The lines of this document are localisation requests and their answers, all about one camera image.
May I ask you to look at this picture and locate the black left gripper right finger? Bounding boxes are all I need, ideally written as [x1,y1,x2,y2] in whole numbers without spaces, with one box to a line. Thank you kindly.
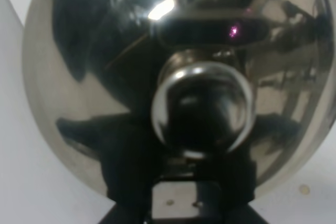
[223,202,268,224]

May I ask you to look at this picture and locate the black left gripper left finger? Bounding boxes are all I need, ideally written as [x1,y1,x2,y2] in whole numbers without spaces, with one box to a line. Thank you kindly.
[98,204,145,224]

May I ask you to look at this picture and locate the stainless steel teapot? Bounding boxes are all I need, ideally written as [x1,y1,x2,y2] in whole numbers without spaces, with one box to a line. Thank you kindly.
[20,0,336,224]

